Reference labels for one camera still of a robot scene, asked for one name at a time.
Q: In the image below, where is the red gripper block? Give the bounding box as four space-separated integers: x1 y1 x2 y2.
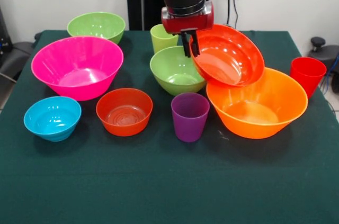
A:
161 1 215 58

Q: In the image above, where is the large red-orange bowl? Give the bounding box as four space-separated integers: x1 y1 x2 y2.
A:
189 23 265 87

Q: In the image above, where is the green cup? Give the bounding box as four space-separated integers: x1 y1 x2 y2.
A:
150 23 180 55

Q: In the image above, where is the green bowl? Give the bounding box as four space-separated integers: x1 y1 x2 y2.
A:
66 11 127 45
149 46 209 96

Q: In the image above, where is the purple cup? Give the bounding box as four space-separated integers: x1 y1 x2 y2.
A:
171 92 210 143

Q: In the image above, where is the small red-orange bowl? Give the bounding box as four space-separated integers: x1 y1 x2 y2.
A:
95 87 154 137

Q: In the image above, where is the large orange bowl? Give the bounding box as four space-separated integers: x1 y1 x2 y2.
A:
206 67 309 140

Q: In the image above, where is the large pink bowl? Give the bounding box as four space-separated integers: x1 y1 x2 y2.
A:
31 35 124 102

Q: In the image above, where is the red cup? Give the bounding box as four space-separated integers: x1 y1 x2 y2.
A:
290 56 328 99

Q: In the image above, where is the dark green tablecloth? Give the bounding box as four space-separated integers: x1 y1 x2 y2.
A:
0 30 339 224

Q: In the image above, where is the small blue bowl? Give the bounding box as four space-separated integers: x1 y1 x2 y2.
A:
23 96 82 142

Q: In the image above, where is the black equipment box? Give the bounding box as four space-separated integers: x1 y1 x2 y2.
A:
0 6 13 55

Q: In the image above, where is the grey pedestal leg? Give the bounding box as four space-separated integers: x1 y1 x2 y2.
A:
308 36 339 73
0 40 37 82

